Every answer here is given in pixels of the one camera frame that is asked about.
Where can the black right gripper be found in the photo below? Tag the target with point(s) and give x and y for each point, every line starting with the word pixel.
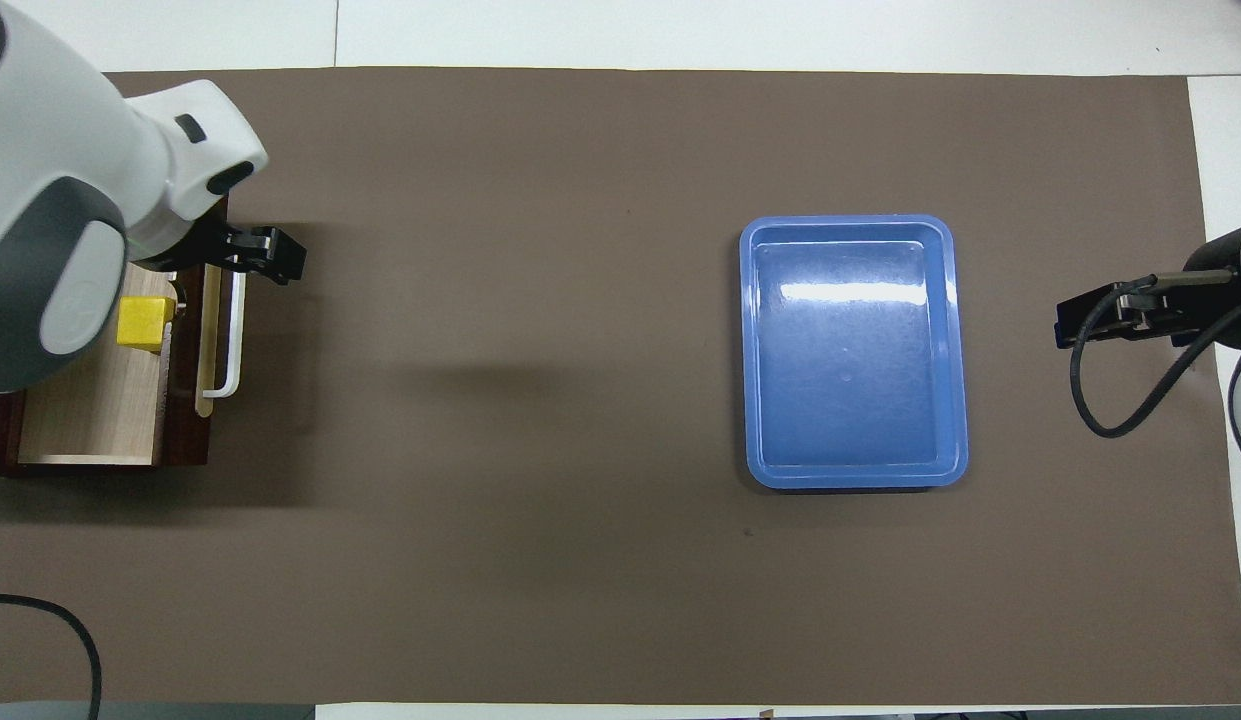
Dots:
pixel 1130 310

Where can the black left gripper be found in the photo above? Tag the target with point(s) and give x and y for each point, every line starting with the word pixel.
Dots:
pixel 195 248

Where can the yellow cube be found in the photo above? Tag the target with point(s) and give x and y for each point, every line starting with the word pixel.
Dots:
pixel 142 322

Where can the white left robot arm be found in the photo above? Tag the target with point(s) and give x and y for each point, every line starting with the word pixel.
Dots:
pixel 40 150

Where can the blue plastic tray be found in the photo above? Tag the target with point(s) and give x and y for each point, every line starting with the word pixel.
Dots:
pixel 850 370

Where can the brown paper table mat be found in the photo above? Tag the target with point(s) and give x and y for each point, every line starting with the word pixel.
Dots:
pixel 530 400

